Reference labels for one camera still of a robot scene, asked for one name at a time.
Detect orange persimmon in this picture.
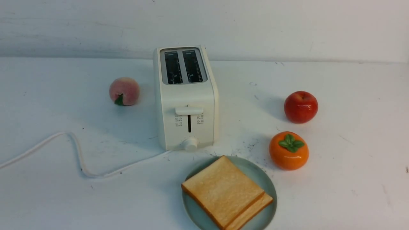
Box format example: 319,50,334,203
268,131,310,171

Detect pink peach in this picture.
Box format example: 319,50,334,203
109,77,140,106

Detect toast slice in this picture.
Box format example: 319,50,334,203
181,156,265,230
225,193,274,230

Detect red apple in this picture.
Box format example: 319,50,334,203
284,91,319,124

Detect white power cord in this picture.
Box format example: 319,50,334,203
0,131,173,179

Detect white two-slot toaster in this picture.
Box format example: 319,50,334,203
153,45,220,151

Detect light green plate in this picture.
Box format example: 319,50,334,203
182,156,277,230

